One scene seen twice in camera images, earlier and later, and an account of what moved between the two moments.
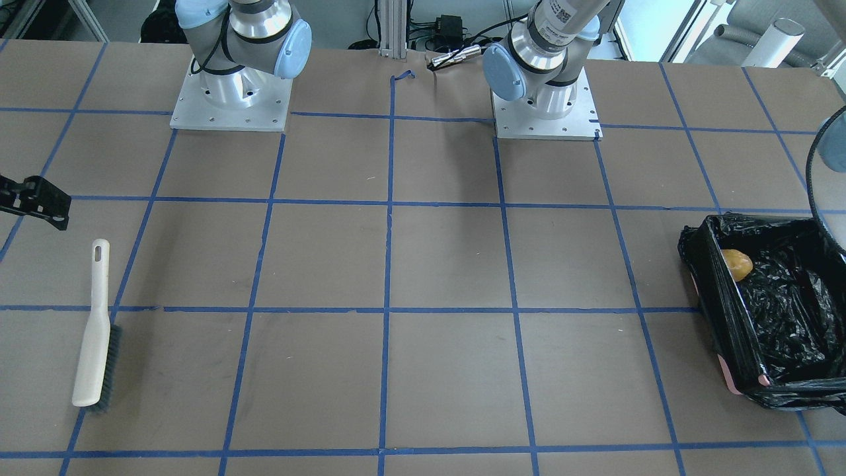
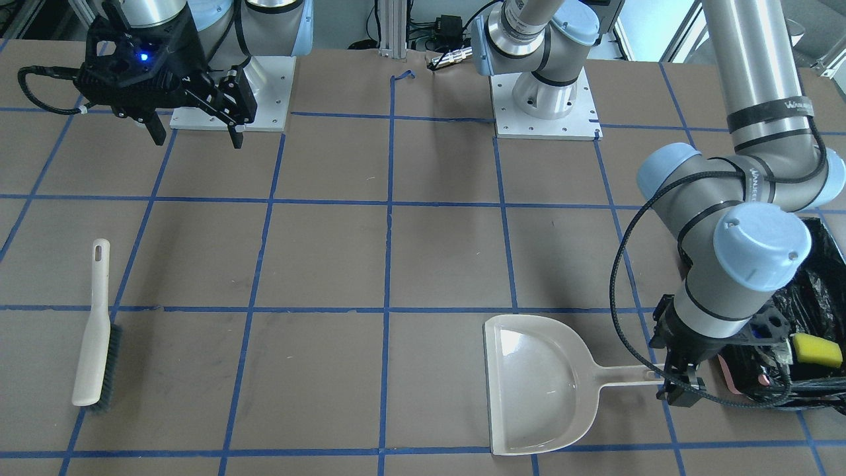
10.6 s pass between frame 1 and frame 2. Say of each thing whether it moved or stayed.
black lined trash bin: stayed
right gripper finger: moved
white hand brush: stayed
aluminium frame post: stayed
